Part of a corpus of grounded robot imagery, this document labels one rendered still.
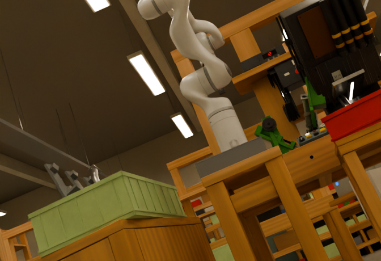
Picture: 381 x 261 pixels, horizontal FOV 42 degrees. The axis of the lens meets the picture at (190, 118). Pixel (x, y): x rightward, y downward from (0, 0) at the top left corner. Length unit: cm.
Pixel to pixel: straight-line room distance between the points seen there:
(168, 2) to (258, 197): 87
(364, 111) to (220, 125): 58
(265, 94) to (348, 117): 106
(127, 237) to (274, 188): 57
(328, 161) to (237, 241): 68
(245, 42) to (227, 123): 123
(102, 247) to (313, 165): 104
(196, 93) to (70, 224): 74
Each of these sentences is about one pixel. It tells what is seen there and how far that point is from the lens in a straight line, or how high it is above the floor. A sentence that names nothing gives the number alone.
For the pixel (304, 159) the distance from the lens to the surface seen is 236.
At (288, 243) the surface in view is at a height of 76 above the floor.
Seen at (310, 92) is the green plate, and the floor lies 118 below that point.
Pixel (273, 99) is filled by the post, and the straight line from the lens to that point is 307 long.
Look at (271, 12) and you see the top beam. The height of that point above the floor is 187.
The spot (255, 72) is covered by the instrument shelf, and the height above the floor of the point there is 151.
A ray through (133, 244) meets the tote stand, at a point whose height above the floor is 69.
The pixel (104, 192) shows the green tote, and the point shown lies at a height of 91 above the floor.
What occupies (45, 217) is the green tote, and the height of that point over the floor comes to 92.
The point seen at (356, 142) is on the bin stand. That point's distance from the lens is 205.
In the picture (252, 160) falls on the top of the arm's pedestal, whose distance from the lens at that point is 191.
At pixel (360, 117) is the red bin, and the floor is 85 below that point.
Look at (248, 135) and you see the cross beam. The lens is 313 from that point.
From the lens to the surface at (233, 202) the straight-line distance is 191.
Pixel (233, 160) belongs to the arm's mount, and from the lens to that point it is 194.
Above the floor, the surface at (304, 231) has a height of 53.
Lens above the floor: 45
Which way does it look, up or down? 19 degrees up
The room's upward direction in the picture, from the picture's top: 22 degrees counter-clockwise
